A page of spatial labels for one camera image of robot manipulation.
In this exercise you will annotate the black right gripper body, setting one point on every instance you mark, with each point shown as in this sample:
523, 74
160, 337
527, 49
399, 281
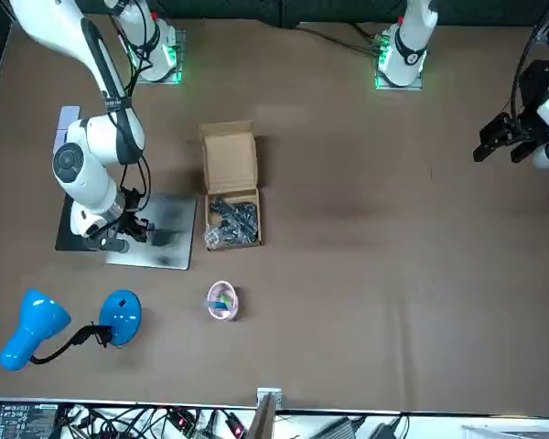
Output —
125, 225

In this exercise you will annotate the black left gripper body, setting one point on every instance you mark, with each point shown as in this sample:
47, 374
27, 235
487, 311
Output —
535, 91

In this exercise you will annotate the grey laptop computer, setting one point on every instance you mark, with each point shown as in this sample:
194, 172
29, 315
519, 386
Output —
174, 228

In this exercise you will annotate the blue gooseneck desk lamp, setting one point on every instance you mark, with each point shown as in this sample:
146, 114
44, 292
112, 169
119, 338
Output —
36, 320

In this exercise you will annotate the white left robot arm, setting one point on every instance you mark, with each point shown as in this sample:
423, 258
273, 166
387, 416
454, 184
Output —
409, 41

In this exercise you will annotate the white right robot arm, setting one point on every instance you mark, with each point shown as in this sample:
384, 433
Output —
96, 132

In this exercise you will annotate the bag of black parts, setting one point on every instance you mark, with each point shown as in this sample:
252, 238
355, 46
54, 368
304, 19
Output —
235, 219

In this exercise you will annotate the open cardboard box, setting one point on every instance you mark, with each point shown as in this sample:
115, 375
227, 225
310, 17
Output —
229, 155

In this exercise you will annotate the pale lilac smartphone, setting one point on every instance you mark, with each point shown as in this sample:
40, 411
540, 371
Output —
69, 113

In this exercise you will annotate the blue pen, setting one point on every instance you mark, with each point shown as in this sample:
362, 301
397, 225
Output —
218, 304

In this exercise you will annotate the pink plastic cup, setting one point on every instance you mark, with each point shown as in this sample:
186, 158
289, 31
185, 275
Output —
215, 313

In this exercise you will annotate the power strip with red light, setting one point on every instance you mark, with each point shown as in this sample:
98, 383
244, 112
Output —
180, 420

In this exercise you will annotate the grey power adapter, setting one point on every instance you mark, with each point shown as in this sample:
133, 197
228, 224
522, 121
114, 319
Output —
343, 427

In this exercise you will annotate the small black power adapter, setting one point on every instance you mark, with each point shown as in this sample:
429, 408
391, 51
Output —
389, 430

